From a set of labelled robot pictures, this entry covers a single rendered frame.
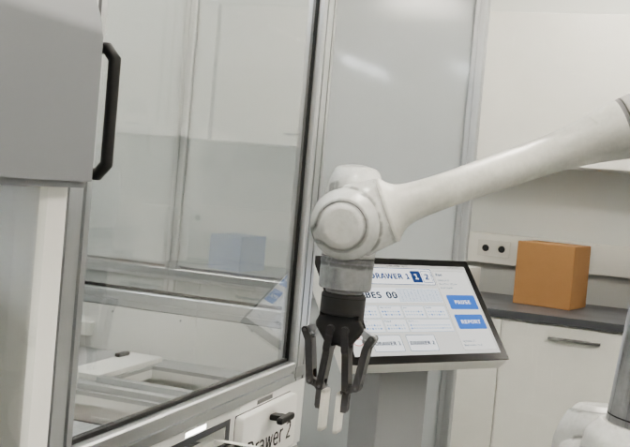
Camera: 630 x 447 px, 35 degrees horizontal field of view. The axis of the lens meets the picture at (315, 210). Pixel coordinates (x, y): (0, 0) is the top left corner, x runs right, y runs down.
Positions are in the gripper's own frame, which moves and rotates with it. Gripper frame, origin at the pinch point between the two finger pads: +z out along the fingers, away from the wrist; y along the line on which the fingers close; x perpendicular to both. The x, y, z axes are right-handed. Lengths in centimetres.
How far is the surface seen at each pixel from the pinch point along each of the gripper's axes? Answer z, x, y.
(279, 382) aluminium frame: 4.4, -34.8, 22.4
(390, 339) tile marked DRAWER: -1, -79, 11
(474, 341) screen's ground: -1, -101, -6
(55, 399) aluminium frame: -6, 48, 23
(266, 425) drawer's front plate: 11.4, -25.4, 20.8
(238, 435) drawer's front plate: 10.9, -13.3, 21.7
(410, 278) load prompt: -15, -97, 12
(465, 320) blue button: -6, -103, -2
